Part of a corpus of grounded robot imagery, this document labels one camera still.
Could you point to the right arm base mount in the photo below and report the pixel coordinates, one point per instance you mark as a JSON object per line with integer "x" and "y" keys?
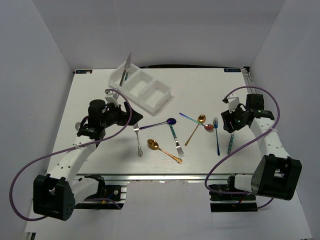
{"x": 229, "y": 199}

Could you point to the ornate gold spoon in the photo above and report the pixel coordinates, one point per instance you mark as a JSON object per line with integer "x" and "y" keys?
{"x": 152, "y": 144}

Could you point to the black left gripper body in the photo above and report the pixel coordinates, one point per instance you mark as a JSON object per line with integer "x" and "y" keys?
{"x": 115, "y": 116}

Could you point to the ornate silver fork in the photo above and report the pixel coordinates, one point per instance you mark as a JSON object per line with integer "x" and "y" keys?
{"x": 139, "y": 149}

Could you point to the left blue corner label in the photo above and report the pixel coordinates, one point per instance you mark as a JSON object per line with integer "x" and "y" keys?
{"x": 83, "y": 71}

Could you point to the teal handled silver fork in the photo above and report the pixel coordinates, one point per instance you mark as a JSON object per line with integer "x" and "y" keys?
{"x": 178, "y": 146}

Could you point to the slim gold spoon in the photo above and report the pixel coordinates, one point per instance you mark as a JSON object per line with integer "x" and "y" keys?
{"x": 201, "y": 119}

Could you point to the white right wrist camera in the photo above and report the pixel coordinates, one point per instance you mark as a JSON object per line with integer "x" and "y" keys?
{"x": 233, "y": 101}

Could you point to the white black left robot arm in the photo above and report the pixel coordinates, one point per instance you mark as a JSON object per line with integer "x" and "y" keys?
{"x": 57, "y": 193}

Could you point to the right blue corner label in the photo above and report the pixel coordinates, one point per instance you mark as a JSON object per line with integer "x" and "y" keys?
{"x": 232, "y": 70}

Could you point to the white three-compartment plastic tray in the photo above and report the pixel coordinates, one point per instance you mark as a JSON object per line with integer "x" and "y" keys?
{"x": 141, "y": 88}

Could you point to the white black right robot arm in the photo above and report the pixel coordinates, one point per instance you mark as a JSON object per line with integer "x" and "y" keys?
{"x": 277, "y": 174}

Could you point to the rainbow iridescent spoon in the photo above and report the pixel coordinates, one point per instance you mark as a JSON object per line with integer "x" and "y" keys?
{"x": 207, "y": 127}

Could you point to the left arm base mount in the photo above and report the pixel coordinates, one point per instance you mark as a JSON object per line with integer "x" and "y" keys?
{"x": 92, "y": 192}

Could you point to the aluminium table frame rail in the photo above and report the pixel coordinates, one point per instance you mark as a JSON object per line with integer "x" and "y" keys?
{"x": 260, "y": 126}

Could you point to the blue corner label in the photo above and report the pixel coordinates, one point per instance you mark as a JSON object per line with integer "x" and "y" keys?
{"x": 232, "y": 70}
{"x": 83, "y": 71}

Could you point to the teal handled silver spoon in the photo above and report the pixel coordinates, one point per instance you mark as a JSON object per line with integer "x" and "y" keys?
{"x": 230, "y": 145}

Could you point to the dark handled steak knife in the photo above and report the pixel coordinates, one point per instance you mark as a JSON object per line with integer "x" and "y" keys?
{"x": 125, "y": 70}

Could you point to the teal handled table knife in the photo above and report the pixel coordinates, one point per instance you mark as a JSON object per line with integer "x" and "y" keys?
{"x": 126, "y": 76}

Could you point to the blue iridescent fork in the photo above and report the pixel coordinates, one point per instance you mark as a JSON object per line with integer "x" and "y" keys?
{"x": 215, "y": 124}

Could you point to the purple blue iridescent spoon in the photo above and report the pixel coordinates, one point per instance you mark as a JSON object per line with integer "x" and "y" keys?
{"x": 169, "y": 121}

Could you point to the pink handled silver spoon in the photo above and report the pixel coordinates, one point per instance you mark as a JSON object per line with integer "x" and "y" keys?
{"x": 77, "y": 126}

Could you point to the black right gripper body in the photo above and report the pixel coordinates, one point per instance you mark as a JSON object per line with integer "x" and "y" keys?
{"x": 235, "y": 118}

